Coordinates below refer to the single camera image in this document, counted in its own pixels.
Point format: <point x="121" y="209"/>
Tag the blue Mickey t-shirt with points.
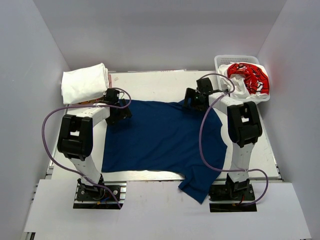
<point x="164" y="136"/>

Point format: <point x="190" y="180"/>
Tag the folded white t-shirt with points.
<point x="84" y="84"/>

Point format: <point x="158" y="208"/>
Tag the white plastic basket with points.
<point x="227" y="59"/>

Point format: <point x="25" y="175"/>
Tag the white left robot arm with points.
<point x="76" y="140"/>

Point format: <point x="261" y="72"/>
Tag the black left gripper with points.
<point x="125" y="113"/>

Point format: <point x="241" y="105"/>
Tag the folded pink t-shirt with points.
<point x="109" y="77"/>

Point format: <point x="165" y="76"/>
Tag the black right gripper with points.
<point x="191" y="93"/>

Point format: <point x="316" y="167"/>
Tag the folded red patterned t-shirt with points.
<point x="90" y="102"/>

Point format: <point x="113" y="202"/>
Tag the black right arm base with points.
<point x="221" y="200"/>

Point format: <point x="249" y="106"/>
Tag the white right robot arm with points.
<point x="243" y="125"/>

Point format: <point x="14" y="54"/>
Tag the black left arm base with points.
<point x="91" y="197"/>

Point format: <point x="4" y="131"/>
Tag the white t-shirt with red print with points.
<point x="246" y="81"/>

